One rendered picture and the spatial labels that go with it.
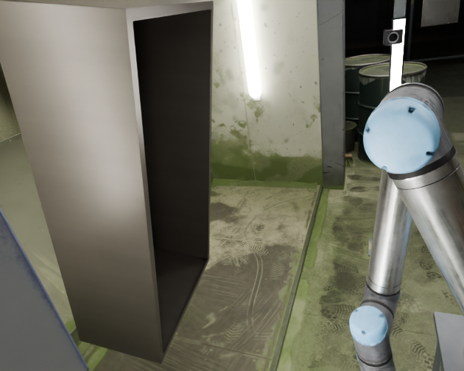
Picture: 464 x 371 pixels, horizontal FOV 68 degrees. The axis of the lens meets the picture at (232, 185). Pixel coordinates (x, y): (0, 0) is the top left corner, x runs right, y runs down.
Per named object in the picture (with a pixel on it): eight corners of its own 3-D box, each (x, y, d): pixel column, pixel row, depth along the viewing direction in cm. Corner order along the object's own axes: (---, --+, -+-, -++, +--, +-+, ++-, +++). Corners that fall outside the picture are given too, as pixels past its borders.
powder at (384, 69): (354, 70, 344) (354, 68, 343) (412, 62, 335) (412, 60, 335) (368, 81, 297) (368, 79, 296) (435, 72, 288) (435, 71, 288)
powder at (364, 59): (394, 54, 381) (394, 54, 380) (387, 65, 341) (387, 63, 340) (345, 58, 407) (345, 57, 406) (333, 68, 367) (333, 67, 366)
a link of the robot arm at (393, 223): (392, 69, 75) (363, 288, 108) (380, 83, 66) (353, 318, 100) (453, 70, 69) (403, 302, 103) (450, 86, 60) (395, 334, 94)
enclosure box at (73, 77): (79, 341, 136) (-19, -2, 75) (148, 246, 186) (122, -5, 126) (160, 364, 129) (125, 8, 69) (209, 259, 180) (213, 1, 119)
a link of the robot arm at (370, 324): (354, 296, 95) (361, 328, 100) (342, 327, 87) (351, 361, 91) (391, 302, 90) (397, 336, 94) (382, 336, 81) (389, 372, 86)
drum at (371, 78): (351, 148, 385) (352, 67, 345) (406, 142, 376) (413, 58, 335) (364, 171, 334) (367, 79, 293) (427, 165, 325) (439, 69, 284)
